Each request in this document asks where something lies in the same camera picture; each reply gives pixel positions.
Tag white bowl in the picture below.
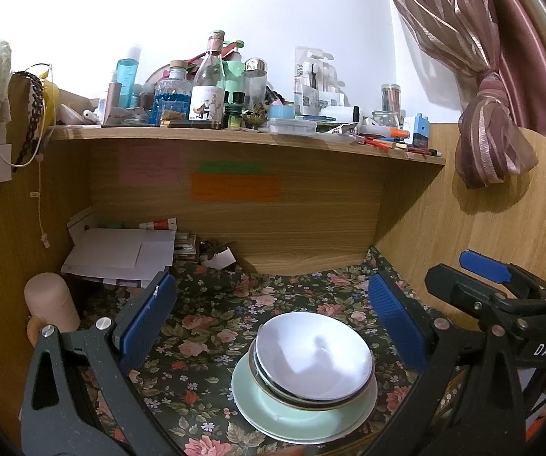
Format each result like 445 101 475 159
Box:
255 312 373 402

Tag clear bottle with cartoon label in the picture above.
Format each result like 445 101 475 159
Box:
190 31 226 122

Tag small dark green bottle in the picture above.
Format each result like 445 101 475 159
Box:
225 92 246 129

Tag blue and white box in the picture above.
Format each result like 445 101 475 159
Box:
413 113 431 149

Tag white charger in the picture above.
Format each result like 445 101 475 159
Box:
0 144 13 184

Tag glitter jar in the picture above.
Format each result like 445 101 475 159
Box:
380 84 402 114

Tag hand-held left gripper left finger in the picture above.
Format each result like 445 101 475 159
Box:
20 271 179 456

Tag frosted bottle with silver cap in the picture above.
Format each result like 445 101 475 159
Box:
243 58 268 110

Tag beige cylinder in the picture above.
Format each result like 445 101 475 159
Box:
24 273 81 345

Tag tall blue toner bottle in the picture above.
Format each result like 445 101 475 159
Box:
116 45 143 108

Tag light green plate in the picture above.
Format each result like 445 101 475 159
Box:
231 351 379 446

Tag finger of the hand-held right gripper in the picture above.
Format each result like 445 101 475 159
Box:
425 263 511 324
459 249 546 302

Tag stack of small boxes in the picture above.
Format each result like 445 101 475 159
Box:
175 232 202 262

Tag square glass bottle blue liquid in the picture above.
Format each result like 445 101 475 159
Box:
153 60 193 123

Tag clear plastic box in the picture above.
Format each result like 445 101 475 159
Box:
268 119 318 135

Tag orange and white marker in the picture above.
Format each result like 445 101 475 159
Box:
370 126 412 138

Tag pale green bottle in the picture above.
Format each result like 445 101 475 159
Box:
225 40 246 93

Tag green sticky note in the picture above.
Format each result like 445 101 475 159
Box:
199 161 263 174

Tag light green bowl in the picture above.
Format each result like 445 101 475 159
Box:
250 342 377 412

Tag wooden shelf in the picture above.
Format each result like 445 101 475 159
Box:
47 125 446 167

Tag red and white tube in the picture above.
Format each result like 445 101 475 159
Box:
139 217 177 231

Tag orange sticky note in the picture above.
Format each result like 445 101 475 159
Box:
192 174 282 201

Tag floral tablecloth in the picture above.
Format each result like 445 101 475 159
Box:
80 247 473 456

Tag dark braided headband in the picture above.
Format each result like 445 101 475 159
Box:
11 71 44 168

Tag person's right forearm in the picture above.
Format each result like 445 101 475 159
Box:
527 413 546 442

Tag pink striped curtain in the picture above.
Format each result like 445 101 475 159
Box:
377 0 546 190

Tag brown cosmetic tube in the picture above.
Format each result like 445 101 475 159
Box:
104 82 122 124

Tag yellow headband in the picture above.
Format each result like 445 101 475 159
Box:
40 78 60 127

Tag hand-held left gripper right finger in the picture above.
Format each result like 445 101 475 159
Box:
368 273 527 456

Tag clear glass jar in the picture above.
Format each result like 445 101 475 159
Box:
372 111 401 130

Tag clear organizer with packets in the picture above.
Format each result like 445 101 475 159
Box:
294 46 350 117

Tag small open white box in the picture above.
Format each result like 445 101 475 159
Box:
200 247 236 269

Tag pink sticky note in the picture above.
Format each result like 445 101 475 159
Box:
119 146 183 185

